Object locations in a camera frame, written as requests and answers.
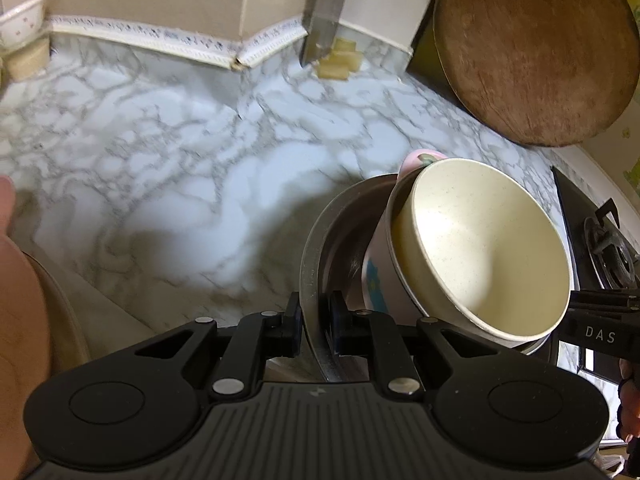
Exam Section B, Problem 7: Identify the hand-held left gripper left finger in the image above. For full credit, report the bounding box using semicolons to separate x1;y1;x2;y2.
132;292;303;403

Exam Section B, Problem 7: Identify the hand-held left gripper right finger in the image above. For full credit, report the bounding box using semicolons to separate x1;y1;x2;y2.
327;291;493;403

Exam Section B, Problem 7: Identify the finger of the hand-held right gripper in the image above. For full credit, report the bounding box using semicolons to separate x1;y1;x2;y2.
569;288;640;302
569;301;640;312

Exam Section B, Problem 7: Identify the pink steel-lined bowl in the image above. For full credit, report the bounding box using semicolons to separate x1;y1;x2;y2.
361;150;451;323

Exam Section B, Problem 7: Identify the stainless steel bowl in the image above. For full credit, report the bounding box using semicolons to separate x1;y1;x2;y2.
299;175;553;383

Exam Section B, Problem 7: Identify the cream bowl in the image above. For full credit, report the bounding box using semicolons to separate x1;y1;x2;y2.
390;158;572;348

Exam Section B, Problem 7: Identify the person's right hand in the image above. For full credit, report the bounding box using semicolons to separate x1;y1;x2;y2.
616;359;640;443

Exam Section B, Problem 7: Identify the black gas stove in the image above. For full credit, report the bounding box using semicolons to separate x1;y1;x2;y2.
551;165;640;293

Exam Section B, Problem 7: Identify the round wooden cutting board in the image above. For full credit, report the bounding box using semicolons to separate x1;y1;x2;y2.
432;0;635;147

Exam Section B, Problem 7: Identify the yellow-green plastic cutting board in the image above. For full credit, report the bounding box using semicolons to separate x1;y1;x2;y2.
405;0;640;93

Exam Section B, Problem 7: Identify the clear plastic container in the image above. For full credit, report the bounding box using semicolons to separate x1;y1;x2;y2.
2;35;52;82

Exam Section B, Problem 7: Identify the white floral bowl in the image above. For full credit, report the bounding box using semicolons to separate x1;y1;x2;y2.
0;0;49;50

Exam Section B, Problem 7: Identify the cleaver with wooden handle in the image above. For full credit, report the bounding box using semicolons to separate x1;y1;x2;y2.
300;0;356;66

